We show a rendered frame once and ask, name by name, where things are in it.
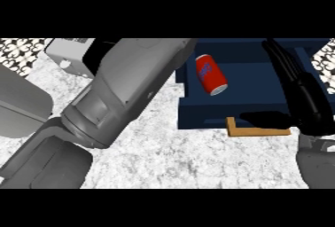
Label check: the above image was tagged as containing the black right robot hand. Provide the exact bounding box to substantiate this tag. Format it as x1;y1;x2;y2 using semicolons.
238;37;335;137

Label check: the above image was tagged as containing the dark blue open drawer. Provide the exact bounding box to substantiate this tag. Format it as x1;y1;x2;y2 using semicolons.
174;37;335;107

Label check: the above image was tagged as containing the dark blue drawer front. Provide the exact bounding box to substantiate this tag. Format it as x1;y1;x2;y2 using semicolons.
176;100;306;130

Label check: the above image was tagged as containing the red soda can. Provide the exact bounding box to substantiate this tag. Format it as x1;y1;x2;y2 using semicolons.
193;53;230;97

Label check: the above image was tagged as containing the white and black appliance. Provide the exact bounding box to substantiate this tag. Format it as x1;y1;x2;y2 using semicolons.
44;37;121;80

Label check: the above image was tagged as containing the grey rounded panel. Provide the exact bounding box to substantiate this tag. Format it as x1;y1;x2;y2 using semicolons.
0;63;55;139

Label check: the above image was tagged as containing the wooden drawer handle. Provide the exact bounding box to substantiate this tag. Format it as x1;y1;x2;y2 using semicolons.
224;116;294;137

